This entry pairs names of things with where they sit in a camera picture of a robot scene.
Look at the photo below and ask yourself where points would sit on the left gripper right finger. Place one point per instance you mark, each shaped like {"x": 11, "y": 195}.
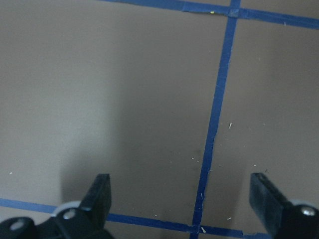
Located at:
{"x": 282, "y": 218}

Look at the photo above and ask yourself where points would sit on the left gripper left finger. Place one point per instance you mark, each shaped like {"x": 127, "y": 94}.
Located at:
{"x": 85, "y": 219}

